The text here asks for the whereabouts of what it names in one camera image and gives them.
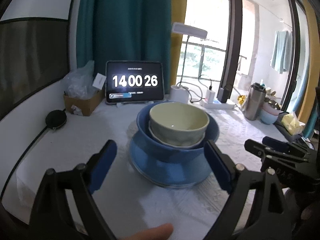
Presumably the dark blue bowl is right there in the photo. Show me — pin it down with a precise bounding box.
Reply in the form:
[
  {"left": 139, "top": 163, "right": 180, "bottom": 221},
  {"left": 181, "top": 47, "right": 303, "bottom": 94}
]
[{"left": 132, "top": 103, "right": 220, "bottom": 164}]

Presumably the cream green bowl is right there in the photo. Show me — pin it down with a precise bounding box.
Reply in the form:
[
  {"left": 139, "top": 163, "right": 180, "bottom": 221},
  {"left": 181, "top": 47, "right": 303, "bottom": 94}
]
[{"left": 149, "top": 101, "right": 210, "bottom": 147}]

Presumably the cardboard box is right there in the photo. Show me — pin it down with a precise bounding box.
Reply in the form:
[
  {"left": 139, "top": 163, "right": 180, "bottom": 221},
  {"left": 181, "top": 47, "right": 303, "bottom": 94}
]
[{"left": 63, "top": 90, "right": 104, "bottom": 116}]

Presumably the yellow curtain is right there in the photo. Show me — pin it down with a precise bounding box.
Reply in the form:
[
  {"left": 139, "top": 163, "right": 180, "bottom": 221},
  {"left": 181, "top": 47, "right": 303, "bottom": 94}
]
[{"left": 170, "top": 0, "right": 187, "bottom": 85}]

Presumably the white power strip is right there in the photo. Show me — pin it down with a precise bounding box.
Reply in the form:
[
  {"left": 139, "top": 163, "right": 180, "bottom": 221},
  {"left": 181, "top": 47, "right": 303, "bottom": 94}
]
[{"left": 200, "top": 99, "right": 235, "bottom": 109}]

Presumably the white desk lamp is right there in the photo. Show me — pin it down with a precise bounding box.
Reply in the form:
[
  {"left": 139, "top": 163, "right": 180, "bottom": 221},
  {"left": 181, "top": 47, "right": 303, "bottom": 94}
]
[{"left": 169, "top": 22, "right": 207, "bottom": 103}]

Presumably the black round pouch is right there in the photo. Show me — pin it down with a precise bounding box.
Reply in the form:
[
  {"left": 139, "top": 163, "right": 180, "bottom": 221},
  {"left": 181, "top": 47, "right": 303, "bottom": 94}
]
[{"left": 45, "top": 110, "right": 67, "bottom": 129}]

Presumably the tablet showing clock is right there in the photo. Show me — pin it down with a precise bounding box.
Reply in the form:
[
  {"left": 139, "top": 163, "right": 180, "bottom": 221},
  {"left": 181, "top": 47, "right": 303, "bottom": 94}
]
[{"left": 105, "top": 61, "right": 164, "bottom": 104}]

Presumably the small white box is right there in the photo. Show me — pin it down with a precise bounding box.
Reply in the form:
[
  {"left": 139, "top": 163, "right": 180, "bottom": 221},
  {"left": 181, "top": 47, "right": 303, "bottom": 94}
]
[{"left": 92, "top": 73, "right": 106, "bottom": 90}]

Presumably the black power adapter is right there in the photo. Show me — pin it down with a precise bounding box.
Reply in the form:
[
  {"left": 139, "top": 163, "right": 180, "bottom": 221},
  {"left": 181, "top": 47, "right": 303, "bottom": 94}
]
[{"left": 217, "top": 87, "right": 231, "bottom": 103}]

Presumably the clear plastic bag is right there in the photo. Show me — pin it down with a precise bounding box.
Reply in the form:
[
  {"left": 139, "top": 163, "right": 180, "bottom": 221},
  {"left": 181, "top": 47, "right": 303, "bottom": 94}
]
[{"left": 62, "top": 60, "right": 97, "bottom": 100}]

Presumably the teal curtain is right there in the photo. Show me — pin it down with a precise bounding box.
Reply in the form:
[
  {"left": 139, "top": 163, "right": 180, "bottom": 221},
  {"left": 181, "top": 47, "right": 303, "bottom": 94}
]
[{"left": 76, "top": 0, "right": 171, "bottom": 89}]

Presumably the yellow tissue pack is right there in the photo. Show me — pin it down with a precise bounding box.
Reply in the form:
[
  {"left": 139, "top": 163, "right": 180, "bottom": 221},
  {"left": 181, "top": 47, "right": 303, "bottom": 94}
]
[{"left": 281, "top": 112, "right": 305, "bottom": 135}]

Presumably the white phone charger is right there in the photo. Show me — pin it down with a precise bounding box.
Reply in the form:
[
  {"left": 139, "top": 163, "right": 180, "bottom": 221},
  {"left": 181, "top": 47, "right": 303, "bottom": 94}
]
[{"left": 205, "top": 89, "right": 215, "bottom": 104}]

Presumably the person's hand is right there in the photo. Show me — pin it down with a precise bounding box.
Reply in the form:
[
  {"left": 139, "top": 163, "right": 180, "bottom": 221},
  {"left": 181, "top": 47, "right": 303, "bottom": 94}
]
[{"left": 125, "top": 223, "right": 174, "bottom": 240}]

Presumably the black charging cable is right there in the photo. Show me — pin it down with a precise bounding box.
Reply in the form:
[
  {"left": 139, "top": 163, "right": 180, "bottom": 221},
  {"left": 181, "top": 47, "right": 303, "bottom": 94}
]
[{"left": 175, "top": 74, "right": 213, "bottom": 103}]

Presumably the light blue plate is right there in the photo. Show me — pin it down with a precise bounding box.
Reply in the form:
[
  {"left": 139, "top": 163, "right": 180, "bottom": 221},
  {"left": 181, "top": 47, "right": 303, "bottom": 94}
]
[{"left": 130, "top": 132, "right": 212, "bottom": 189}]

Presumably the white strawberry pattern bowl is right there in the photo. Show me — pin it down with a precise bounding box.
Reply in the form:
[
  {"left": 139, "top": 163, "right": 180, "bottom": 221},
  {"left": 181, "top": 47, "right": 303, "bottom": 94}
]
[{"left": 149, "top": 121, "right": 208, "bottom": 148}]

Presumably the light blue hanging towel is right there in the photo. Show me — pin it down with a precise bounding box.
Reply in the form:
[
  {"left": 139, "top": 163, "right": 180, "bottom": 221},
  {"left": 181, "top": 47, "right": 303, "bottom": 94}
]
[{"left": 270, "top": 30, "right": 292, "bottom": 74}]

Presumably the yellow object on sill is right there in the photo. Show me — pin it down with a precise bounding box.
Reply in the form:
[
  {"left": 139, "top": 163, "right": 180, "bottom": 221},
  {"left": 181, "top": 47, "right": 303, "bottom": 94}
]
[{"left": 237, "top": 95, "right": 247, "bottom": 106}]

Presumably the stainless steel thermos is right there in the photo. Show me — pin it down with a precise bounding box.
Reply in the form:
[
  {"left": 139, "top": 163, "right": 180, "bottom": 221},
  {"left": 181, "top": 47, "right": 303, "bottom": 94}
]
[{"left": 241, "top": 82, "right": 266, "bottom": 121}]

